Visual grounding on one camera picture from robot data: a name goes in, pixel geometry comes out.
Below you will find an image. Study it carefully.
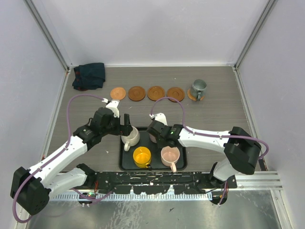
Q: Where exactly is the yellow mug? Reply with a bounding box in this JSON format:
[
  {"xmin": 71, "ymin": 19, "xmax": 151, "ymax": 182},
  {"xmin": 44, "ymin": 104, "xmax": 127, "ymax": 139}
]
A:
[{"xmin": 133, "ymin": 146, "xmax": 152, "ymax": 170}]

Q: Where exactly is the brown wooden coaster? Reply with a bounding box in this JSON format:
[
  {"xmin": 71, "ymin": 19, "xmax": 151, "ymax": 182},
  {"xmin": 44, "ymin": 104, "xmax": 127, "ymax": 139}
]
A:
[
  {"xmin": 167, "ymin": 87, "xmax": 185, "ymax": 103},
  {"xmin": 128, "ymin": 86, "xmax": 146, "ymax": 102},
  {"xmin": 147, "ymin": 86, "xmax": 165, "ymax": 101}
]

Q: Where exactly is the white slotted cable duct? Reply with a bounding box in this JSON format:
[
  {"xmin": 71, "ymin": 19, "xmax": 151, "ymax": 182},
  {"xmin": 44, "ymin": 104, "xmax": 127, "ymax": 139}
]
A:
[{"xmin": 51, "ymin": 190, "xmax": 212, "ymax": 201}]

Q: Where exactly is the black plastic tray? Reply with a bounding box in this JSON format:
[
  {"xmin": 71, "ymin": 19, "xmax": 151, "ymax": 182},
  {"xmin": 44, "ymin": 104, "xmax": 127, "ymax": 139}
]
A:
[{"xmin": 119, "ymin": 125, "xmax": 188, "ymax": 171}]

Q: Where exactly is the white ceramic mug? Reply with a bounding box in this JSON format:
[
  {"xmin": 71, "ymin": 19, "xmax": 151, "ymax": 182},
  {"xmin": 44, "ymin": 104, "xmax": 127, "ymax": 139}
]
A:
[{"xmin": 121, "ymin": 126, "xmax": 140, "ymax": 152}]

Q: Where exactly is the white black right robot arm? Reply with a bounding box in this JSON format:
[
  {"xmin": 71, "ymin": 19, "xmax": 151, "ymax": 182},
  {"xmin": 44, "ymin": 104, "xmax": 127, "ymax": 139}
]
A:
[{"xmin": 147, "ymin": 120, "xmax": 261, "ymax": 188}]

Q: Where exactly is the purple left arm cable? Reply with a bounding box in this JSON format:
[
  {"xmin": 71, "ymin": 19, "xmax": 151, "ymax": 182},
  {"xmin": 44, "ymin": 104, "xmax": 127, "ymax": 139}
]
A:
[{"xmin": 12, "ymin": 94, "xmax": 115, "ymax": 224}]

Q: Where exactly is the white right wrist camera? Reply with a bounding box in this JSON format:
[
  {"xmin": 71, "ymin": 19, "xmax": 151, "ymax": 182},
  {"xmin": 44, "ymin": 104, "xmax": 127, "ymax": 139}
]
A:
[{"xmin": 149, "ymin": 113, "xmax": 167, "ymax": 125}]

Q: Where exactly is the grey ceramic mug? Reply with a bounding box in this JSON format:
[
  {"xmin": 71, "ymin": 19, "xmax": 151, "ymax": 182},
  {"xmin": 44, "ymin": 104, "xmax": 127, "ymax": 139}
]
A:
[{"xmin": 191, "ymin": 79, "xmax": 207, "ymax": 101}]

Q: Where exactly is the purple glass cup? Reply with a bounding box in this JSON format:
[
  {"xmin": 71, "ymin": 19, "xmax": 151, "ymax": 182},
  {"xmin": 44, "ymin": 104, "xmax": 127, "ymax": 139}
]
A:
[{"xmin": 149, "ymin": 134, "xmax": 157, "ymax": 143}]

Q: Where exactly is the pink ceramic mug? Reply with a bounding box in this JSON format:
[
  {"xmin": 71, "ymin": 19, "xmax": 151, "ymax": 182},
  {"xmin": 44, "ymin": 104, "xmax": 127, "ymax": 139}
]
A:
[{"xmin": 161, "ymin": 146, "xmax": 180, "ymax": 173}]

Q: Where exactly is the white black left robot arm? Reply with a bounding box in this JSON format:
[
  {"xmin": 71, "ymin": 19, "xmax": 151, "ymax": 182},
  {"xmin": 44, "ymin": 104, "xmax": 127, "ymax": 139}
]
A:
[{"xmin": 10, "ymin": 107, "xmax": 132, "ymax": 216}]

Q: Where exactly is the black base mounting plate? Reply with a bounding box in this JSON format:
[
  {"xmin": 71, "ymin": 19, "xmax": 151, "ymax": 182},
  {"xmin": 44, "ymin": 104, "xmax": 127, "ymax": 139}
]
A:
[{"xmin": 68, "ymin": 170, "xmax": 238, "ymax": 195}]

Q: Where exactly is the dark blue folded cloth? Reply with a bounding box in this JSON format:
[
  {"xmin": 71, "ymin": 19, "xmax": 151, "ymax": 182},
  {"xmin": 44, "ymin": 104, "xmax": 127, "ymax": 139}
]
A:
[{"xmin": 72, "ymin": 62, "xmax": 106, "ymax": 91}]

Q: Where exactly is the woven rattan coaster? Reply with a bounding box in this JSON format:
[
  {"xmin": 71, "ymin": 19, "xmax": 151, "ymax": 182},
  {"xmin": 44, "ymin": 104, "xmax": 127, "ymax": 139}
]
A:
[
  {"xmin": 110, "ymin": 87, "xmax": 126, "ymax": 100},
  {"xmin": 187, "ymin": 88, "xmax": 205, "ymax": 101}
]

